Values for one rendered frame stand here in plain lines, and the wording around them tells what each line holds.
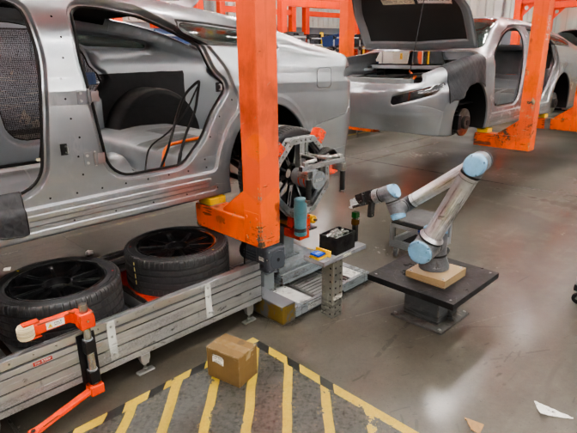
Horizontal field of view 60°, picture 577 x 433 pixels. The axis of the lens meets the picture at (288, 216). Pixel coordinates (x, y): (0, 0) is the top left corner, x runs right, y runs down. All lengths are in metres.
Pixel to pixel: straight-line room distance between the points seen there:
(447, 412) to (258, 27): 2.19
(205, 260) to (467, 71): 3.96
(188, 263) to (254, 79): 1.12
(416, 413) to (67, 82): 2.41
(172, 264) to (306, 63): 1.82
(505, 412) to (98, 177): 2.44
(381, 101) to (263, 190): 3.13
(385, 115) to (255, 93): 3.16
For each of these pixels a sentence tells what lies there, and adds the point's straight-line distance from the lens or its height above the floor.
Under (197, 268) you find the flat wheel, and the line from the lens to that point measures 3.06.
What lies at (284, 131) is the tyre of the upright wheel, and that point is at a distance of 3.39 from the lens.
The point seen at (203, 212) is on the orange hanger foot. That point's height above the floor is 0.62.
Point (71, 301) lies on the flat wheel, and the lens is 2.74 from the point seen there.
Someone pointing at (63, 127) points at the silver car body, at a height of 1.30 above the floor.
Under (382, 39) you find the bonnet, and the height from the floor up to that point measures 1.79.
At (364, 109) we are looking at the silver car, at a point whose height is 1.02.
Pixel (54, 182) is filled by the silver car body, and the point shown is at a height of 1.02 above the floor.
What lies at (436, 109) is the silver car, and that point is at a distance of 5.81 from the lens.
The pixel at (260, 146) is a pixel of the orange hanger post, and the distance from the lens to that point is 2.91.
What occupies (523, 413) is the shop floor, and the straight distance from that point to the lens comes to 2.83.
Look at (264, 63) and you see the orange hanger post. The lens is 2.90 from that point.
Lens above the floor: 1.67
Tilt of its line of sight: 18 degrees down
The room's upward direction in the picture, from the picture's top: 1 degrees counter-clockwise
